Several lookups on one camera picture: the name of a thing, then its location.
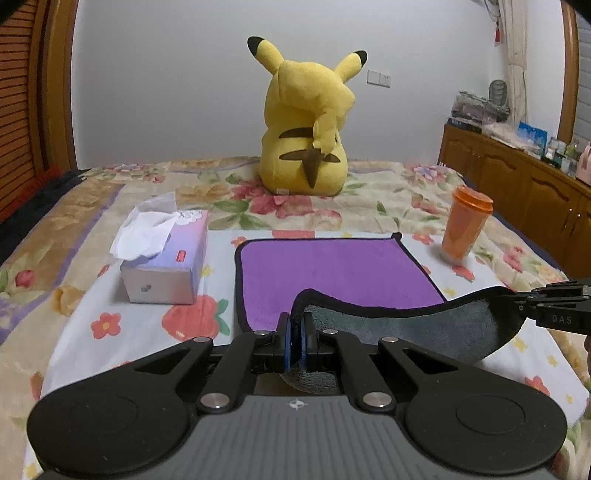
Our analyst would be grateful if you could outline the cream patterned curtain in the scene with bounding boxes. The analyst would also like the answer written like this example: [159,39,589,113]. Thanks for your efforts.
[498,0,528,126]

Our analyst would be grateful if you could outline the wooden slatted wardrobe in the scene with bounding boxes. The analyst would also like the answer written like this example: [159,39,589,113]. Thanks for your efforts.
[0,0,78,219]

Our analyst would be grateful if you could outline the white wall switch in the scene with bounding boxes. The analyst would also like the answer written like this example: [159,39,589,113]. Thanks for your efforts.
[367,70,392,88]

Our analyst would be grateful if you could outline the purple tissue box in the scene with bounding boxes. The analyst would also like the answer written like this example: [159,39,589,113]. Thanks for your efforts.
[109,191,208,305]

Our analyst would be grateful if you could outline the orange lidded cup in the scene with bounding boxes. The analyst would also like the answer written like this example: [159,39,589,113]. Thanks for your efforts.
[441,185,494,265]

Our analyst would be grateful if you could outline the purple and grey towel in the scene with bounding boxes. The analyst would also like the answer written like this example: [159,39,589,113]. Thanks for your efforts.
[233,233,528,396]

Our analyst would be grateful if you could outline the stack of papers and magazines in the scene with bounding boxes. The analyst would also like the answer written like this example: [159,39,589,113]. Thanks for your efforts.
[447,91,510,134]

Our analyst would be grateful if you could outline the wooden sideboard cabinet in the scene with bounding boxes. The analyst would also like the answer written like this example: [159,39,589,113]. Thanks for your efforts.
[439,124,590,279]

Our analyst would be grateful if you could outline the small items on sideboard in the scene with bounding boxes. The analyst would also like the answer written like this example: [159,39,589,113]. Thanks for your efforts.
[542,137,591,186]

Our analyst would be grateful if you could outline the yellow Pikachu plush toy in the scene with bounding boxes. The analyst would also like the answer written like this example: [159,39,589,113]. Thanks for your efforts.
[247,36,368,196]

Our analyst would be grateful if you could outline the grey green desk fan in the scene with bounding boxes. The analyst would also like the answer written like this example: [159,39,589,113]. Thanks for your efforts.
[488,79,509,108]

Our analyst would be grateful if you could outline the blue picture postcard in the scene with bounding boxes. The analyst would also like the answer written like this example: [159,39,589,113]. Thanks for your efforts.
[517,121,548,156]

